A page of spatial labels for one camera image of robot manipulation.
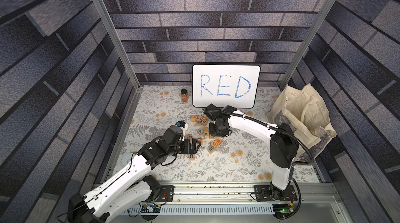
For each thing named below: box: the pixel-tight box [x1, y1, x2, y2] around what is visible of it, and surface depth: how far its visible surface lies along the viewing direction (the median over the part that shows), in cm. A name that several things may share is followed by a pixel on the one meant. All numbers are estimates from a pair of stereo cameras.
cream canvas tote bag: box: [265, 83, 337, 160], surface depth 79 cm
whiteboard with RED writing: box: [191, 64, 261, 109], surface depth 97 cm
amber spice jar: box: [180, 88, 189, 103], surface depth 108 cm
